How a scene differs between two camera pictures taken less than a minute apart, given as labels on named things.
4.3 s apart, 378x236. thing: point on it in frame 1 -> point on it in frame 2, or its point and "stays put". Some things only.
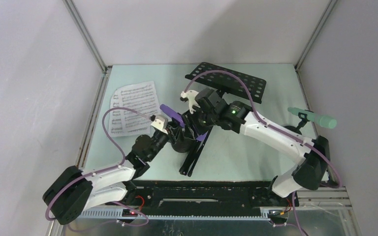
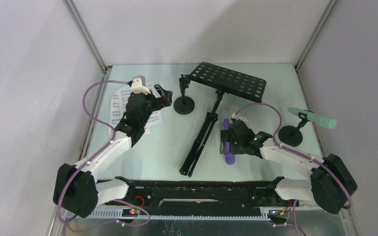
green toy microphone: x=323 y=121 stays put
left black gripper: x=166 y=135 -> x=164 y=100
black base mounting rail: x=238 y=193 stays put
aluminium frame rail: x=106 y=68 stays put
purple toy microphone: x=177 y=118 -> x=230 y=158
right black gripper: x=198 y=110 -> x=226 y=135
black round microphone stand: x=182 y=144 -> x=184 y=105
